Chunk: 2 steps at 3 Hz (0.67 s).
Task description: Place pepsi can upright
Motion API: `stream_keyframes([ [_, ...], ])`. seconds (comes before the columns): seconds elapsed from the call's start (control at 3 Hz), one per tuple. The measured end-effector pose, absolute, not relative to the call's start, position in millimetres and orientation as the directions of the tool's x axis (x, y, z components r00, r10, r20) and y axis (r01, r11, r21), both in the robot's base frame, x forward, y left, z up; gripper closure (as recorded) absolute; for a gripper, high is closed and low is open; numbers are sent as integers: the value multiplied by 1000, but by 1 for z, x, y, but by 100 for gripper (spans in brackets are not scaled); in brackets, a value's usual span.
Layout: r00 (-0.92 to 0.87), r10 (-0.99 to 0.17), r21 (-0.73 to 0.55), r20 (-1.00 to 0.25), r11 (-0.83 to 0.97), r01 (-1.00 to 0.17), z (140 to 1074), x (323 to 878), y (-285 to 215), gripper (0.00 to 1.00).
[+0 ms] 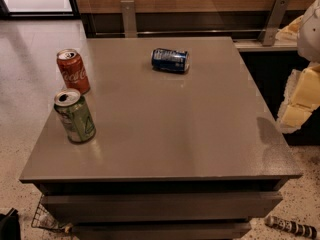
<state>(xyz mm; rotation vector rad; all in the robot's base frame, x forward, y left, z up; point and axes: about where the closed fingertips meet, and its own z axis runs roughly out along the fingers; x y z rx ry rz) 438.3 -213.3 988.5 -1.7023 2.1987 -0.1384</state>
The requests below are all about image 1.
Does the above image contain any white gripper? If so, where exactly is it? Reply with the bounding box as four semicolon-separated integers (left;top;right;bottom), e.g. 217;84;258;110
276;0;320;134

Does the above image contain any right metal bracket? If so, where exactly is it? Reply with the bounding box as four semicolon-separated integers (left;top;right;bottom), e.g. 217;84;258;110
258;0;290;47

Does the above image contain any grey drawer cabinet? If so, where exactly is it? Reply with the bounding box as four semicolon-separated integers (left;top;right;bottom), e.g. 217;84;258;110
20;37;301;240

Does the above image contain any green soda can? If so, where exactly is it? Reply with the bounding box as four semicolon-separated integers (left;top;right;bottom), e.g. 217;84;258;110
54;88;96;143

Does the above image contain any left metal bracket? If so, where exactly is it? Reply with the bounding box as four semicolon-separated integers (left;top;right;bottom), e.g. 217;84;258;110
121;0;138;38

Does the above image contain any wire basket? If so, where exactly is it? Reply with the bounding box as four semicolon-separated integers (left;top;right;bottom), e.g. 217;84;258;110
31;197;73;234

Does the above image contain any black bag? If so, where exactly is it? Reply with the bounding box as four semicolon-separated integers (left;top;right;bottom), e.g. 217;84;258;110
0;208;21;240

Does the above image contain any metal bracket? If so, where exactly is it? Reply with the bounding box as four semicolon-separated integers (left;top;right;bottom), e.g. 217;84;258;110
258;0;290;47
121;0;138;38

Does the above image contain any black and white patterned stick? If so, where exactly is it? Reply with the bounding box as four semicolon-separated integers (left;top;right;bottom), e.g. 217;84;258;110
264;216;320;240

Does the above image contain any metal rail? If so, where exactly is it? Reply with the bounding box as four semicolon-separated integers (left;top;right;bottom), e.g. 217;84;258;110
95;29;265;38

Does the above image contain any blue pepsi can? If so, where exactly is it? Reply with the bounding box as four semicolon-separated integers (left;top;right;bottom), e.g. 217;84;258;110
151;48;189;74

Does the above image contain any red coca-cola can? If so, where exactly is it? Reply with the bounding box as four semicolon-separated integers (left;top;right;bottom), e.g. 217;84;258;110
56;49;90;94

